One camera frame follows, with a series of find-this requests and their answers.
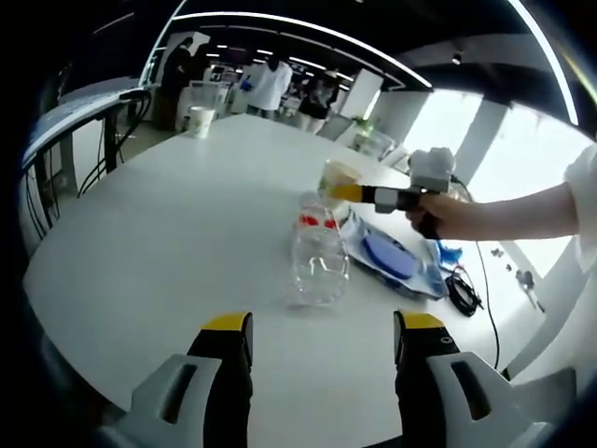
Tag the grey side desk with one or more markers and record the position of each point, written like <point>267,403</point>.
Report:
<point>74,105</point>

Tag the paper cup with green print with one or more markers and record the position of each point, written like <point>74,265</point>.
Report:
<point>338,177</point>
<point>201,122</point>

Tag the green potted plant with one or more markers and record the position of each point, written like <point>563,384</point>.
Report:
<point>366,126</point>

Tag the black ceiling spotlight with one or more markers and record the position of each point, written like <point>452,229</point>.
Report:
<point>456,59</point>

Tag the group of white chairs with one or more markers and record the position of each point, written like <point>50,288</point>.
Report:
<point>342,133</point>

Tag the person's right hand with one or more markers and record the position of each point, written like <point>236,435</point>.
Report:
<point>434,214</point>

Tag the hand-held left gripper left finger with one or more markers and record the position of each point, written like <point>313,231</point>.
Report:
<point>219,373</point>

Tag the long curved ceiling light strip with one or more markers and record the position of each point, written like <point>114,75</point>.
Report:
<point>303,32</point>

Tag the clear packet with blue disc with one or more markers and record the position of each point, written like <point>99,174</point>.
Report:
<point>389,254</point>

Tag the white table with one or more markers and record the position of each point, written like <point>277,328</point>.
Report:
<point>186,233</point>

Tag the blue and pink packet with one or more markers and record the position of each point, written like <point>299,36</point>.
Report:
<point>448,254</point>

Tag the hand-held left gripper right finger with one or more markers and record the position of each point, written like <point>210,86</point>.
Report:
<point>420,373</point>

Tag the small dark object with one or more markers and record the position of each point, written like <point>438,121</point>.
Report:
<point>527,280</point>
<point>496,253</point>

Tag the clear plastic water bottle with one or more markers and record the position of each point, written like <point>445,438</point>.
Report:
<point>317,266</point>

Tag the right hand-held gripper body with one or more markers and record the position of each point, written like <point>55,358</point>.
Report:
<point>434,170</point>

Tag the white square pillar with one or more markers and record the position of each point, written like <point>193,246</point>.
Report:
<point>363,95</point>

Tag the white storage cabinet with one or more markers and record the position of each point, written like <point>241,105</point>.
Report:
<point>210,95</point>

